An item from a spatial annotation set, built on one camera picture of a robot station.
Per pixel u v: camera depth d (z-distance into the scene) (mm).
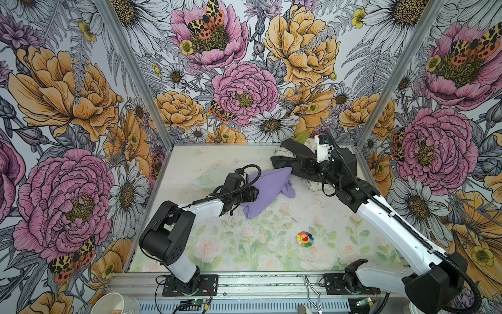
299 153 1050
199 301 711
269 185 965
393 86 944
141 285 764
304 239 849
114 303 701
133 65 858
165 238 459
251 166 810
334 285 739
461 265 390
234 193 660
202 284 732
